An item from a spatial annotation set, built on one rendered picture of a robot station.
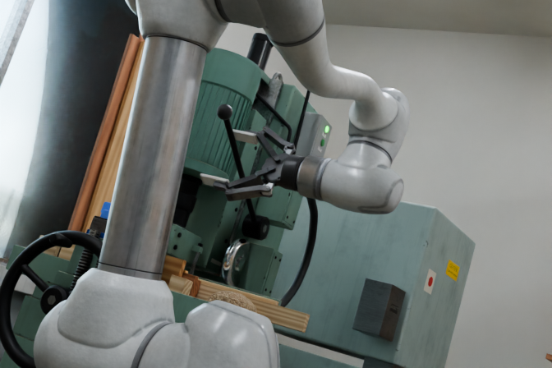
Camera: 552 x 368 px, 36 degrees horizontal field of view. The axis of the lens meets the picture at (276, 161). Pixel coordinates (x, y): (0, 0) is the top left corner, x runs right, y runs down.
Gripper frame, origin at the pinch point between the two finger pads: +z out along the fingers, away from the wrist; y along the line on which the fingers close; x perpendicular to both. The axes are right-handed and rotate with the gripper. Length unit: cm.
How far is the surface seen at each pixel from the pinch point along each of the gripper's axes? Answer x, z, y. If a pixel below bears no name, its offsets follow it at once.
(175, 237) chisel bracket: -17.5, 10.5, -12.8
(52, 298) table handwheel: 3.7, 13.7, -45.1
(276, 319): -24.9, -18.3, -21.6
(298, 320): -24.5, -23.4, -20.7
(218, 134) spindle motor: -5.9, 7.8, 10.6
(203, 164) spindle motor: -8.0, 8.3, 2.6
